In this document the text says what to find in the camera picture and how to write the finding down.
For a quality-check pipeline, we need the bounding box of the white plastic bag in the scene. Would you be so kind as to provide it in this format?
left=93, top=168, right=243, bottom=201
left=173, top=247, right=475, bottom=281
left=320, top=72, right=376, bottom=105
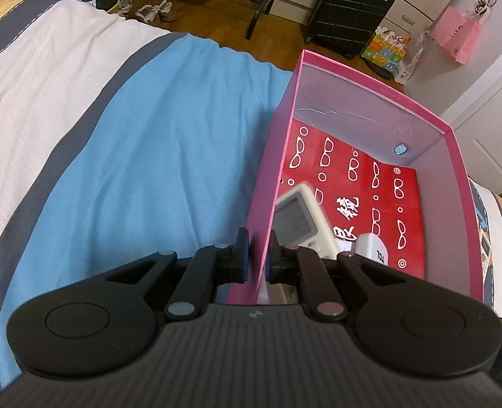
left=396, top=31, right=433, bottom=86

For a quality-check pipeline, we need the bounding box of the white rounded remote control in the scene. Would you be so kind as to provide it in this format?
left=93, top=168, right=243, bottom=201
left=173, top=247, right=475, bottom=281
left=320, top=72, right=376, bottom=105
left=353, top=233, right=390, bottom=267

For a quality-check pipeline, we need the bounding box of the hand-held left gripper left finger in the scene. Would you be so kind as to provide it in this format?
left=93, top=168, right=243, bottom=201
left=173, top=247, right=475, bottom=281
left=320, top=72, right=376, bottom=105
left=104, top=227, right=252, bottom=321

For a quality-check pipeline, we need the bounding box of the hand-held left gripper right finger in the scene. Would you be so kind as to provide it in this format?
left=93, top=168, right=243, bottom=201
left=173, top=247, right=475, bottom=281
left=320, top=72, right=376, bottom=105
left=265, top=229, right=407, bottom=322

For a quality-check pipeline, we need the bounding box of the pink paper bag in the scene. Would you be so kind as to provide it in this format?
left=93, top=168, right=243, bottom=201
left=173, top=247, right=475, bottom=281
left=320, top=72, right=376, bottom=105
left=430, top=0, right=498, bottom=65

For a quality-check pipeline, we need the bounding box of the black clothes rack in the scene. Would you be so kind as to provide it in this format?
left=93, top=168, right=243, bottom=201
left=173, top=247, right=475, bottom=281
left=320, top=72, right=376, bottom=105
left=217, top=0, right=286, bottom=41

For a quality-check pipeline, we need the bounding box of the large beige remote control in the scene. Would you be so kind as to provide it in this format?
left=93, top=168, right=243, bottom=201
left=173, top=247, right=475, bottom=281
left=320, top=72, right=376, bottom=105
left=272, top=182, right=341, bottom=261

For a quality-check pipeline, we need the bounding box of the red printed cloth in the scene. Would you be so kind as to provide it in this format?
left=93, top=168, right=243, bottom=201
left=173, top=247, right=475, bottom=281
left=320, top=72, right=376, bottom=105
left=276, top=121, right=427, bottom=281

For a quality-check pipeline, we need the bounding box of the black suitcase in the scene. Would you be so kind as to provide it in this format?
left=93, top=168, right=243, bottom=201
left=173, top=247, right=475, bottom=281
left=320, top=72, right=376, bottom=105
left=305, top=0, right=397, bottom=61

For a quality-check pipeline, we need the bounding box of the colourful gift bag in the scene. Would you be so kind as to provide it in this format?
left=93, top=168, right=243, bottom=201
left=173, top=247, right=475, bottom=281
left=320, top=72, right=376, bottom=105
left=360, top=29, right=410, bottom=74

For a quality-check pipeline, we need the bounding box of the pair of light shoes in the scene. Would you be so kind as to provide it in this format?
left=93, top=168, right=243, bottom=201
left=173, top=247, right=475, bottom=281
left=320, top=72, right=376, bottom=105
left=115, top=0, right=178, bottom=24

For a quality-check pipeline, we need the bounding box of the pink cardboard box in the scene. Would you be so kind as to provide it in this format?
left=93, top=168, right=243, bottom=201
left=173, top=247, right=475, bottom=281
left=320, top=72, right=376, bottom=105
left=225, top=49, right=488, bottom=307

